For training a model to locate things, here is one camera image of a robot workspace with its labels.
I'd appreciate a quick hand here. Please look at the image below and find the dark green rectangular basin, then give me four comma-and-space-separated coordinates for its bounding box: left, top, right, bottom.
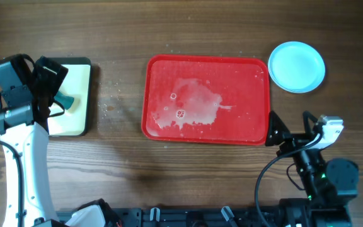
48, 57, 93, 137

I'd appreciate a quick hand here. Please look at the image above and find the red plastic tray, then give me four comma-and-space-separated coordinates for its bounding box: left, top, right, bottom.
141, 54, 270, 146

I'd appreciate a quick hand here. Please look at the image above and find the light blue plate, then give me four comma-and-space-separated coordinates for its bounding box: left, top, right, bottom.
270, 75, 316, 93
267, 41, 326, 89

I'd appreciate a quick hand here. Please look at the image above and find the green and yellow sponge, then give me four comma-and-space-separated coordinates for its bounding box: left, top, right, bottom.
54, 91, 74, 110

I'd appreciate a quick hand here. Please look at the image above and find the right black cable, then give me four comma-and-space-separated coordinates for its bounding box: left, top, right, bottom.
254, 132, 323, 227

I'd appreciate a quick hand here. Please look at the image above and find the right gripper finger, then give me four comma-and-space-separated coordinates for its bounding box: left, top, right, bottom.
265, 111, 292, 146
302, 111, 318, 136

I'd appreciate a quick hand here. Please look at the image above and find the black cable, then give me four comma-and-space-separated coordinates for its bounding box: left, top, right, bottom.
254, 132, 323, 227
0, 80, 26, 227

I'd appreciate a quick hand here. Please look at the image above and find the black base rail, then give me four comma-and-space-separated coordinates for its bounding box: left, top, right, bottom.
57, 206, 283, 227

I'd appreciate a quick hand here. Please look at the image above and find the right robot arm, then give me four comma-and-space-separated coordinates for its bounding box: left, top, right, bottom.
258, 111, 359, 227

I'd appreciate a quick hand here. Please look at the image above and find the left black cable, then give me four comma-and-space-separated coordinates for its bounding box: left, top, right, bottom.
0, 80, 26, 227

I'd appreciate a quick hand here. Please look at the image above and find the light blue plate top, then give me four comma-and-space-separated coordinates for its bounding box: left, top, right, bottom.
270, 75, 316, 93

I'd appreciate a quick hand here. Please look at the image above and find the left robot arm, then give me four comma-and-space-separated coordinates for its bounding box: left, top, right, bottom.
0, 54, 68, 226

